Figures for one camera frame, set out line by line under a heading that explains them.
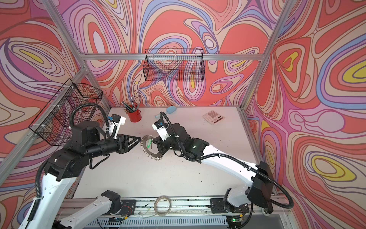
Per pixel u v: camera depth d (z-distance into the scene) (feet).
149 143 2.21
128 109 3.43
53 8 2.26
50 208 1.18
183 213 2.39
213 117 3.65
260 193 1.26
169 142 1.93
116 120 1.70
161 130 1.95
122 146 1.66
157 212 2.39
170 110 3.90
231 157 1.49
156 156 2.39
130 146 1.79
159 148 1.92
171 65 3.32
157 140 2.18
